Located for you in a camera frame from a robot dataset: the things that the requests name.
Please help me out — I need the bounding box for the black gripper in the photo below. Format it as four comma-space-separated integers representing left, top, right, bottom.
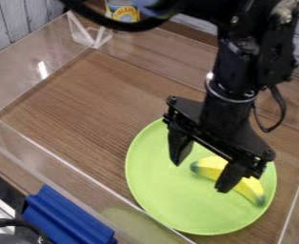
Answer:
163, 93, 277, 193

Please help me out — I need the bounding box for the yellow toy banana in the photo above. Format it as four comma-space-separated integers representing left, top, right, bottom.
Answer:
190, 156, 266, 207

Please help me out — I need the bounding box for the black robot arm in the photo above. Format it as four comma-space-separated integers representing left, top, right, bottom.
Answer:
149, 0, 299, 193

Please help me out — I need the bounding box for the green round plate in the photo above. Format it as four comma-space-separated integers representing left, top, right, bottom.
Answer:
124, 119, 278, 235

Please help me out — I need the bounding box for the yellow labelled tin can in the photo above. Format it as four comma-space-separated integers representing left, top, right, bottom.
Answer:
106, 0, 140, 23

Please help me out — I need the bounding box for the clear acrylic enclosure wall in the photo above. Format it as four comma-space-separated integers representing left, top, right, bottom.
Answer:
0, 12, 194, 244

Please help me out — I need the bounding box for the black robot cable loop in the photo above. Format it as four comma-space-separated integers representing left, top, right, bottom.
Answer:
60, 0, 178, 32

